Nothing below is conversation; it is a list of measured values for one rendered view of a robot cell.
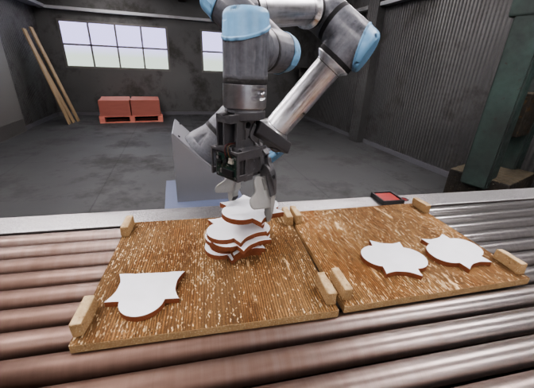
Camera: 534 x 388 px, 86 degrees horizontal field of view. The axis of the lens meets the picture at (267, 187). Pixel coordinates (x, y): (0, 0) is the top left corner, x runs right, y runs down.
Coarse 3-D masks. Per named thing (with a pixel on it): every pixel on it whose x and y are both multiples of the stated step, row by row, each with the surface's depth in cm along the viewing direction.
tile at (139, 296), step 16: (176, 272) 53; (128, 288) 49; (144, 288) 49; (160, 288) 50; (176, 288) 51; (112, 304) 47; (128, 304) 46; (144, 304) 46; (160, 304) 46; (128, 320) 44
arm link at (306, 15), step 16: (208, 0) 54; (224, 0) 52; (240, 0) 52; (256, 0) 56; (272, 0) 60; (288, 0) 65; (304, 0) 70; (320, 0) 74; (336, 0) 77; (208, 16) 57; (272, 16) 61; (288, 16) 66; (304, 16) 72; (320, 16) 76
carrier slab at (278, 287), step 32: (160, 224) 71; (192, 224) 72; (128, 256) 59; (160, 256) 60; (192, 256) 60; (256, 256) 61; (288, 256) 61; (192, 288) 51; (224, 288) 52; (256, 288) 52; (288, 288) 52; (96, 320) 44; (160, 320) 45; (192, 320) 45; (224, 320) 45; (256, 320) 45; (288, 320) 47
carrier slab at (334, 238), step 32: (320, 224) 74; (352, 224) 75; (384, 224) 76; (416, 224) 76; (320, 256) 62; (352, 256) 62; (384, 288) 53; (416, 288) 54; (448, 288) 54; (480, 288) 55
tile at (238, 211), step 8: (240, 200) 62; (248, 200) 62; (224, 208) 57; (232, 208) 58; (240, 208) 58; (248, 208) 58; (224, 216) 55; (232, 216) 54; (240, 216) 55; (248, 216) 55; (256, 216) 55; (264, 216) 55; (272, 216) 57; (280, 216) 58; (240, 224) 54; (256, 224) 54
